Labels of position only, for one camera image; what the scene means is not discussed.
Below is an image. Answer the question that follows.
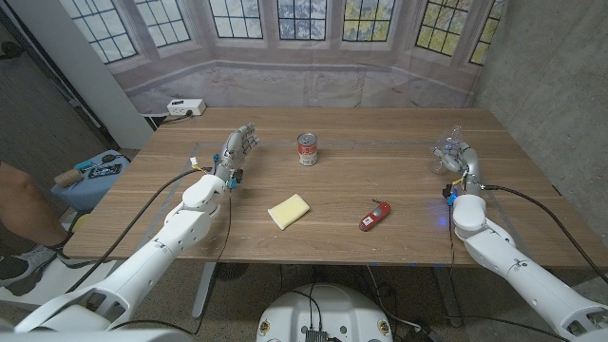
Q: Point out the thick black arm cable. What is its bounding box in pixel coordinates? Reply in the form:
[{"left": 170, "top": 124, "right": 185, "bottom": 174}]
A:
[
  {"left": 480, "top": 183, "right": 608, "bottom": 285},
  {"left": 64, "top": 165, "right": 213, "bottom": 292}
]

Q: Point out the brown roll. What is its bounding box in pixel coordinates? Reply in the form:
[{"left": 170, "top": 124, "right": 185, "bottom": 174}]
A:
[{"left": 53, "top": 168, "right": 85, "bottom": 189}]

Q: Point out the red white soup can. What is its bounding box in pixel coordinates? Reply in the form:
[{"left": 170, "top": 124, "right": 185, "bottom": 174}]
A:
[{"left": 296, "top": 132, "right": 319, "bottom": 167}]

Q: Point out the printed window backdrop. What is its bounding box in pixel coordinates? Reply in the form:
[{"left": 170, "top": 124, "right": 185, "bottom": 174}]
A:
[{"left": 56, "top": 0, "right": 507, "bottom": 115}]

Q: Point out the thin black left wrist cable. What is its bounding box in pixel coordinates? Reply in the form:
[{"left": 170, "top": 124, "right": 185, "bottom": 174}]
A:
[{"left": 192, "top": 187, "right": 234, "bottom": 333}]

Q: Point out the person's bare leg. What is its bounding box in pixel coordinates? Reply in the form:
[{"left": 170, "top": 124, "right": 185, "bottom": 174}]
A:
[{"left": 0, "top": 161, "right": 67, "bottom": 248}]

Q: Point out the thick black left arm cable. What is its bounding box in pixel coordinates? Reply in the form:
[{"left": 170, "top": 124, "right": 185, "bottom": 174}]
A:
[{"left": 64, "top": 165, "right": 213, "bottom": 292}]

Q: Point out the white power strip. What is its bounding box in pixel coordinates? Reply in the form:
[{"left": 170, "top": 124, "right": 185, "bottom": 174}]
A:
[{"left": 166, "top": 98, "right": 207, "bottom": 118}]

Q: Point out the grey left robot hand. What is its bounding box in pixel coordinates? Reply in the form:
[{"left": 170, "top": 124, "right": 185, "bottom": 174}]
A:
[{"left": 211, "top": 122, "right": 261, "bottom": 181}]

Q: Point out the red lighter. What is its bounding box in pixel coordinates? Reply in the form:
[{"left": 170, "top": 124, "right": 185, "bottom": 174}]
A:
[{"left": 358, "top": 198, "right": 392, "bottom": 233}]

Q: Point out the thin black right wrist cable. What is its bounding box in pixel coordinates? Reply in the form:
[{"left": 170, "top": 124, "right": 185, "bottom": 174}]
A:
[{"left": 446, "top": 203, "right": 571, "bottom": 342}]

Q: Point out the yellow sponge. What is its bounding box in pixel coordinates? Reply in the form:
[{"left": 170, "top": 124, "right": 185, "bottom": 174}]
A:
[{"left": 267, "top": 193, "right": 312, "bottom": 232}]

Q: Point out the clear plastic bottle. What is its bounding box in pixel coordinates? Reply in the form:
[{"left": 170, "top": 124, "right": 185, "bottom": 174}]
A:
[{"left": 429, "top": 124, "right": 469, "bottom": 175}]

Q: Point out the grey black sneaker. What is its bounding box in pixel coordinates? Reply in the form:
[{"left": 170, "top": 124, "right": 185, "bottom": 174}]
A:
[{"left": 0, "top": 246, "right": 58, "bottom": 296}]

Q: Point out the white floor mat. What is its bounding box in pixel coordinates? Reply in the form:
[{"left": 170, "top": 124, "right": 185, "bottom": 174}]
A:
[{"left": 0, "top": 256, "right": 120, "bottom": 310}]

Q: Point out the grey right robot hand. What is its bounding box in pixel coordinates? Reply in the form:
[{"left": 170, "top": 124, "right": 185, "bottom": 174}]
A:
[{"left": 432, "top": 141, "right": 482, "bottom": 196}]

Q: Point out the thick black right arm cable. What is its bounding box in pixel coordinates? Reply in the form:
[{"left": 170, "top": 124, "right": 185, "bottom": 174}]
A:
[{"left": 480, "top": 183, "right": 608, "bottom": 285}]

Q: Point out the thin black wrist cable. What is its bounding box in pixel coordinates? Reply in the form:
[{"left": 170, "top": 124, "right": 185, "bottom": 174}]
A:
[
  {"left": 446, "top": 203, "right": 571, "bottom": 342},
  {"left": 192, "top": 187, "right": 234, "bottom": 333}
]

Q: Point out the grey table leg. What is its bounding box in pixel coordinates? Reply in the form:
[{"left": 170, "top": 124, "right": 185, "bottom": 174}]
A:
[
  {"left": 431, "top": 266, "right": 463, "bottom": 328},
  {"left": 191, "top": 261, "right": 218, "bottom": 320}
]

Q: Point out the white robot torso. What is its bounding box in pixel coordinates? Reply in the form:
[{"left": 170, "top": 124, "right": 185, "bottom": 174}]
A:
[{"left": 256, "top": 283, "right": 394, "bottom": 342}]

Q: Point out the blue stool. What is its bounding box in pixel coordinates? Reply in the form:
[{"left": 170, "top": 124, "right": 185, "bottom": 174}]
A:
[{"left": 50, "top": 149, "right": 132, "bottom": 214}]

